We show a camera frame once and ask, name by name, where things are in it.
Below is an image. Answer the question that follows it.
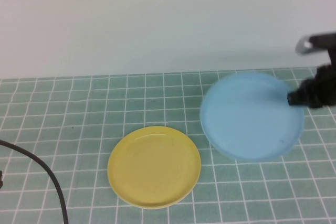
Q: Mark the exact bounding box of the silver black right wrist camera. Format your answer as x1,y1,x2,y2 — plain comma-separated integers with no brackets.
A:
295,31,336,56

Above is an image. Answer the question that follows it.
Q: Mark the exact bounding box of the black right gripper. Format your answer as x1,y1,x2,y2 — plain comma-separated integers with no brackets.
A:
287,61,336,110

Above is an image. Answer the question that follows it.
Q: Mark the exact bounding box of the yellow plastic plate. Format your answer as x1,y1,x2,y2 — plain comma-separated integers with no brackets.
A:
107,125,202,204

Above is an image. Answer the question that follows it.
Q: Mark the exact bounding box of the black cable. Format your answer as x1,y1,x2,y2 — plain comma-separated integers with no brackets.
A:
0,140,70,224

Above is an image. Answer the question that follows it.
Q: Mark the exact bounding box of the light blue plastic plate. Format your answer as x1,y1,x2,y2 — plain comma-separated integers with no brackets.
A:
199,71,306,163

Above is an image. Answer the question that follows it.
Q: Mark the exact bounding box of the green checkered tablecloth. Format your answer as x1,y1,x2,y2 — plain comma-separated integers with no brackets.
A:
0,67,336,224

